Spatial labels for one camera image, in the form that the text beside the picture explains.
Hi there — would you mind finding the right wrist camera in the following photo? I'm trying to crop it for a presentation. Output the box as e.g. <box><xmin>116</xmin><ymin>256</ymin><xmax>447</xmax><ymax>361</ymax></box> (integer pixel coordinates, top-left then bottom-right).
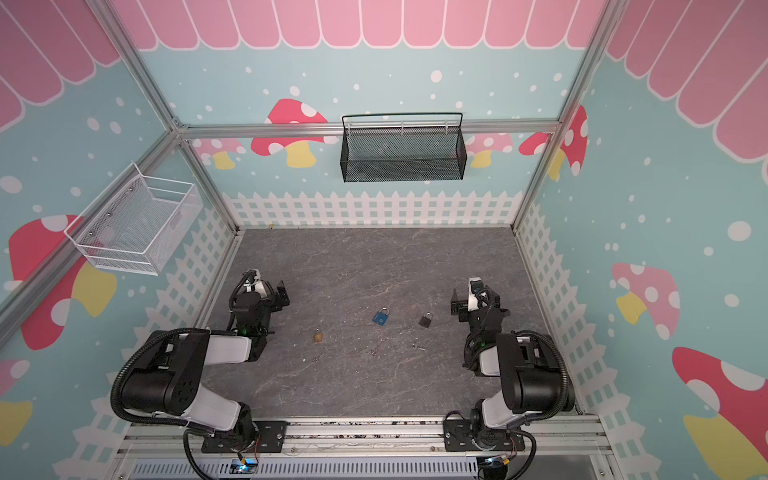
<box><xmin>467</xmin><ymin>277</ymin><xmax>485</xmax><ymax>312</ymax></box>

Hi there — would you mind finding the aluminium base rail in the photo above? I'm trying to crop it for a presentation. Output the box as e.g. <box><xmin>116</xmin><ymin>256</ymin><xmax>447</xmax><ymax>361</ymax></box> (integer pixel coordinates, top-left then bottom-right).
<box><xmin>106</xmin><ymin>416</ymin><xmax>621</xmax><ymax>479</ymax></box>

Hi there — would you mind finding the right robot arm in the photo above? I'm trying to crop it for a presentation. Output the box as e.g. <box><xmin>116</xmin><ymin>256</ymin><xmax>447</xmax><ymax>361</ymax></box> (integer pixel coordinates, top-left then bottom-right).
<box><xmin>443</xmin><ymin>277</ymin><xmax>576</xmax><ymax>453</ymax></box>

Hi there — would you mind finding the white wire basket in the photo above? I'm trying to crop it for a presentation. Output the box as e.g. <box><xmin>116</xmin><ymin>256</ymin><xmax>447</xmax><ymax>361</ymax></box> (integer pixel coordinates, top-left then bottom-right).
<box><xmin>64</xmin><ymin>164</ymin><xmax>204</xmax><ymax>276</ymax></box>

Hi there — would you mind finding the black padlock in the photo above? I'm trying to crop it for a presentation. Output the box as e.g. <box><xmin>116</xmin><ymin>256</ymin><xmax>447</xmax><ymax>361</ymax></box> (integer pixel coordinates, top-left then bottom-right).
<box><xmin>418</xmin><ymin>312</ymin><xmax>433</xmax><ymax>328</ymax></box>

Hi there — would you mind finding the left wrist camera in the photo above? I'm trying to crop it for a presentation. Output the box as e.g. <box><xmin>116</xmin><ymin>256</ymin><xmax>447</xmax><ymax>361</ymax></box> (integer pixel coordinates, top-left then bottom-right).
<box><xmin>244</xmin><ymin>269</ymin><xmax>267</xmax><ymax>297</ymax></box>

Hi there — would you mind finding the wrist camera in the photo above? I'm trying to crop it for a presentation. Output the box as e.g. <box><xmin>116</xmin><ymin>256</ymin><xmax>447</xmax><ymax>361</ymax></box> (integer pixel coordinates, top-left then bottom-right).
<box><xmin>467</xmin><ymin>277</ymin><xmax>485</xmax><ymax>312</ymax></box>
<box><xmin>244</xmin><ymin>269</ymin><xmax>267</xmax><ymax>297</ymax></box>

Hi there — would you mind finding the blue padlock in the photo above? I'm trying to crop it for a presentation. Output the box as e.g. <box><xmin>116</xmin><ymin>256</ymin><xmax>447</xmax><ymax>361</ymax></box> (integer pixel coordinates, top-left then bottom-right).
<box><xmin>372</xmin><ymin>307</ymin><xmax>389</xmax><ymax>326</ymax></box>

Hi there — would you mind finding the black wire basket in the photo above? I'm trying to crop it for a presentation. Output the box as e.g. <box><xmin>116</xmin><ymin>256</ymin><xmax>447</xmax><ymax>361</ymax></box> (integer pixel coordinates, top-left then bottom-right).
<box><xmin>340</xmin><ymin>112</ymin><xmax>468</xmax><ymax>183</ymax></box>

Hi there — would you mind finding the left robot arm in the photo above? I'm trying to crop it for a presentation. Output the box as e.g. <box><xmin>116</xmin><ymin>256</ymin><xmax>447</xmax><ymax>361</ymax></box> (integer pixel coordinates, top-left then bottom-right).
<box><xmin>110</xmin><ymin>269</ymin><xmax>290</xmax><ymax>453</ymax></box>

